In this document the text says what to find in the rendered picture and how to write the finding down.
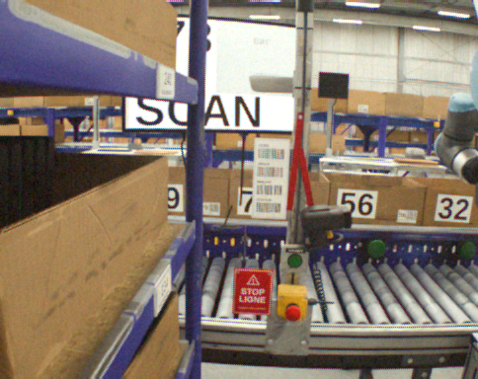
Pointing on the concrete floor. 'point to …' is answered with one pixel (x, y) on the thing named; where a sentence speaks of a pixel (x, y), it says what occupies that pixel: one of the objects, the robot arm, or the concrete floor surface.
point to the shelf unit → (80, 366)
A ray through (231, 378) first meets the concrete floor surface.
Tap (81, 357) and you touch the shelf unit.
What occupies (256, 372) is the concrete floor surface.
